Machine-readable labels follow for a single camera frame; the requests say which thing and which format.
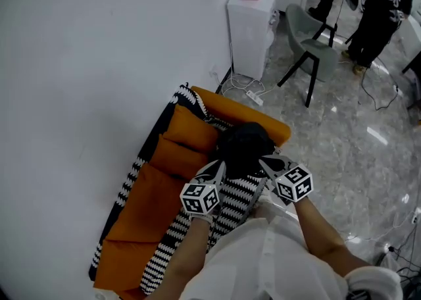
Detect person's right forearm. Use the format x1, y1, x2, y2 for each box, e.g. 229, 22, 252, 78
291, 198, 373, 278

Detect white cable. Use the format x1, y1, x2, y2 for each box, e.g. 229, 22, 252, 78
210, 41, 295, 96

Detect person's white shirt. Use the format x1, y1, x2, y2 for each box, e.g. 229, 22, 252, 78
179, 189, 404, 300

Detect grey chair black legs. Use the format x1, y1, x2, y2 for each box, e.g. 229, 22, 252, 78
276, 3, 339, 109

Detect person's left forearm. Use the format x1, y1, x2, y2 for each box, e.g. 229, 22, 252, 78
147, 216, 212, 300

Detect black cloth item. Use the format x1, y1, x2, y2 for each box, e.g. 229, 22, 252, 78
215, 122, 277, 180

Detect orange cushion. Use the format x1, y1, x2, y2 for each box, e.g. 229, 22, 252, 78
93, 103, 220, 293

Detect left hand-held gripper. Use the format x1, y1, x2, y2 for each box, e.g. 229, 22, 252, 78
180, 159, 228, 224

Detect orange sofa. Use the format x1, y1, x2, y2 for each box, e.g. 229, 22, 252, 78
88, 83, 292, 300

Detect white power strip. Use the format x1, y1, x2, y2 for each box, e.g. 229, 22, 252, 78
245, 89, 265, 107

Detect black cable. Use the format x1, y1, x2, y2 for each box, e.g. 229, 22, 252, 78
359, 57, 401, 113

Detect black white patterned throw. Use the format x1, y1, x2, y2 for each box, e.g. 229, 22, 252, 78
88, 83, 281, 296

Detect white water dispenser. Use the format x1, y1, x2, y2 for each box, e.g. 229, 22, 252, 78
226, 0, 278, 81

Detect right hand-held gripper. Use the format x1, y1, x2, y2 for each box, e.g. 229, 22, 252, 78
258, 154, 314, 203

